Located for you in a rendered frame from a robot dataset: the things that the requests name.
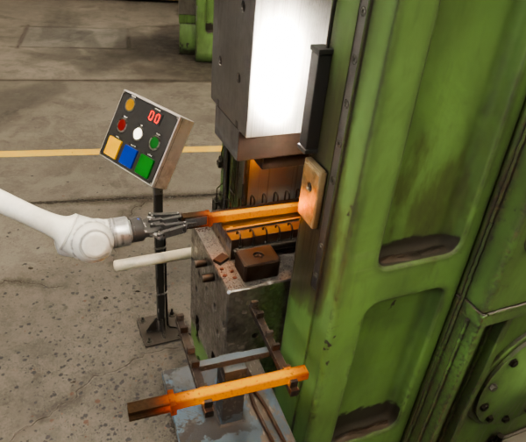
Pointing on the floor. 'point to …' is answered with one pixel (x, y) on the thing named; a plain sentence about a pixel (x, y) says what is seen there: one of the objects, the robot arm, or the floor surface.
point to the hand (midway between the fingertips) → (195, 219)
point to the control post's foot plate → (149, 333)
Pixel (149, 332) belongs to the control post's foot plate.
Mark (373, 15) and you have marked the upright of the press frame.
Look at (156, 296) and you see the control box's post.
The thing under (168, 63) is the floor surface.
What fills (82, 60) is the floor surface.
